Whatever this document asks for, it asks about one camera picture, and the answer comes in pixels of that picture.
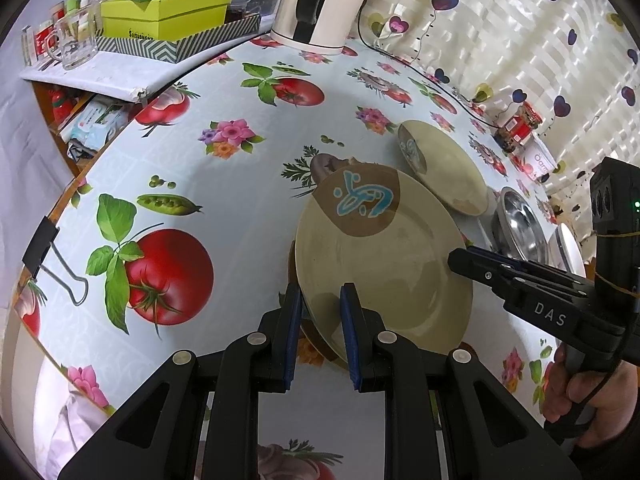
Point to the white and pink plastic tub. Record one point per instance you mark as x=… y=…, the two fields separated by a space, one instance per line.
x=542 y=160

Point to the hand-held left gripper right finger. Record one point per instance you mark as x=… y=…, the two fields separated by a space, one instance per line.
x=350 y=340

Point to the zigzag patterned box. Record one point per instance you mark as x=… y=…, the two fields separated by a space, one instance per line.
x=150 y=50

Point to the stainless steel bowl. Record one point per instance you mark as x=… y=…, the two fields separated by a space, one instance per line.
x=520 y=220

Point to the beige plate with fish print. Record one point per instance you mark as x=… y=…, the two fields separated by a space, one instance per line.
x=400 y=260

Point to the pack of wet wipes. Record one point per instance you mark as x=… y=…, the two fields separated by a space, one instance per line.
x=97 y=120

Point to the black binder clip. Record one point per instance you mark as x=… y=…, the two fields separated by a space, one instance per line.
x=40 y=245

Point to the fruit and flower printed tablecloth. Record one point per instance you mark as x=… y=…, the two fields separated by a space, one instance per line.
x=225 y=170

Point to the clear glass mug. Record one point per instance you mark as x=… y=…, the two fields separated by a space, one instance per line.
x=75 y=45

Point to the red-lidded glass jar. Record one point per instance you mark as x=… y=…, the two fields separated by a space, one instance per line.
x=517 y=127

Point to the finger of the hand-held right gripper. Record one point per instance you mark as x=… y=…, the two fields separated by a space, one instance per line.
x=480 y=270
x=545 y=270

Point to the white electric kettle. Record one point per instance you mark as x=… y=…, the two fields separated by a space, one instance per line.
x=330 y=5

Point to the cream curtain with hearts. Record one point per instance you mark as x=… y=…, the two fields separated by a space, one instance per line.
x=500 y=25

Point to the wide white bowl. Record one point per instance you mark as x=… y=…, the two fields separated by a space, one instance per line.
x=570 y=252

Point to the plain beige plate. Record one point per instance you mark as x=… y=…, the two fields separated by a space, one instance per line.
x=450 y=170

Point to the lime green box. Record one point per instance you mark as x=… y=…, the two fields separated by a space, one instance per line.
x=165 y=15

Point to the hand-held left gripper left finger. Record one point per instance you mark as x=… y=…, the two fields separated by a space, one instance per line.
x=292 y=340

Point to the person's right hand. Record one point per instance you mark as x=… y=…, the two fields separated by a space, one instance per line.
x=600 y=400

